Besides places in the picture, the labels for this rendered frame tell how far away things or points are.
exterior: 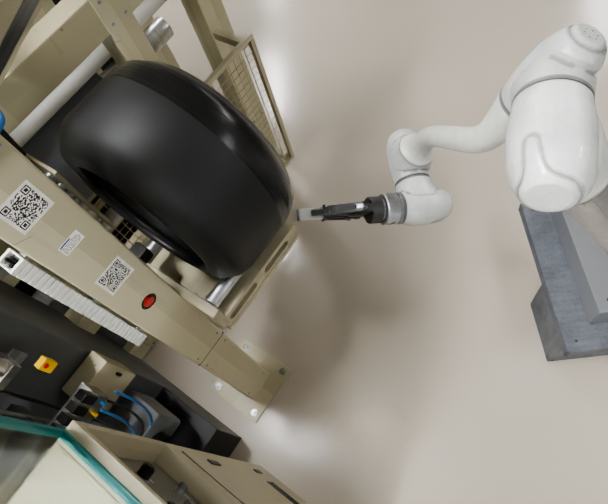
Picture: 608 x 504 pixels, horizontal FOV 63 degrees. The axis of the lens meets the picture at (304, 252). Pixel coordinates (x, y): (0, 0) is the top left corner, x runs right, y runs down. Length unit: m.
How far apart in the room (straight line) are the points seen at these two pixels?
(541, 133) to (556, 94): 0.08
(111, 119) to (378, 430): 1.57
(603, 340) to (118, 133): 1.35
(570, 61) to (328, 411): 1.63
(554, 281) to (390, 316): 0.83
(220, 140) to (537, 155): 0.59
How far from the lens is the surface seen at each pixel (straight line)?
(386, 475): 2.13
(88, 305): 1.19
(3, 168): 0.93
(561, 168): 0.85
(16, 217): 0.97
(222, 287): 1.40
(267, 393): 2.23
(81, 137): 1.13
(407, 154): 1.42
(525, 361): 2.24
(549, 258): 1.68
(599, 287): 1.58
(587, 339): 1.61
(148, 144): 1.04
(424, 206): 1.39
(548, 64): 0.97
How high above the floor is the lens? 2.12
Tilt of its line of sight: 61 degrees down
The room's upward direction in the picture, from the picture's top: 24 degrees counter-clockwise
